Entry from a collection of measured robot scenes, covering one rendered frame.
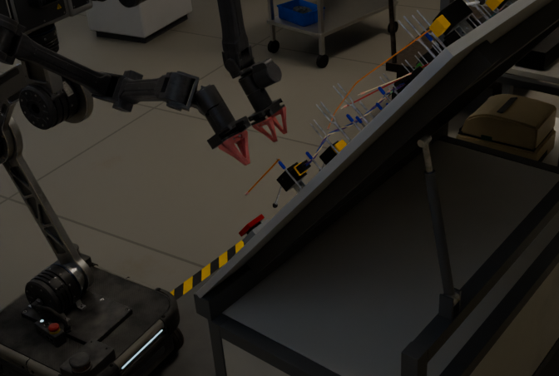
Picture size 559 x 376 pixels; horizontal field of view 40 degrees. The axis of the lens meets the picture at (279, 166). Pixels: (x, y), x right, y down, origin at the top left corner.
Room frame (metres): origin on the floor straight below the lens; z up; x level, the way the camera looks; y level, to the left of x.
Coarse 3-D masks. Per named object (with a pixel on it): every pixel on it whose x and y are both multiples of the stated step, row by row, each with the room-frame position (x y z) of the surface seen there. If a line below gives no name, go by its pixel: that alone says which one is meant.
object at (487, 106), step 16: (496, 96) 2.55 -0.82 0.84; (512, 96) 2.52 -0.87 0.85; (480, 112) 2.44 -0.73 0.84; (496, 112) 2.40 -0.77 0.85; (512, 112) 2.40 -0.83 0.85; (528, 112) 2.39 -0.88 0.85; (544, 112) 2.39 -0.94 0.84; (464, 128) 2.44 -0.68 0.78; (480, 128) 2.41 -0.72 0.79; (496, 128) 2.37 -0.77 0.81; (512, 128) 2.33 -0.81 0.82; (528, 128) 2.30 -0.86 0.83; (544, 128) 2.35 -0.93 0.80; (480, 144) 2.40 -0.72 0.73; (496, 144) 2.37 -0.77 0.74; (512, 144) 2.34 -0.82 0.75; (528, 144) 2.30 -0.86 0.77; (544, 144) 2.35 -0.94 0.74
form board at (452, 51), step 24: (528, 0) 1.27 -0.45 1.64; (552, 0) 1.59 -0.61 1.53; (504, 24) 1.23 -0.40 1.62; (456, 48) 1.08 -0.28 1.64; (432, 72) 1.09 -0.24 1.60; (408, 96) 1.11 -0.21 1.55; (384, 120) 1.14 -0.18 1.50; (360, 144) 1.18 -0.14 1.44; (336, 168) 1.21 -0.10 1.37; (312, 192) 1.27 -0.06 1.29; (288, 216) 1.34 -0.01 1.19; (264, 240) 1.41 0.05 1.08; (240, 264) 1.50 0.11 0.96
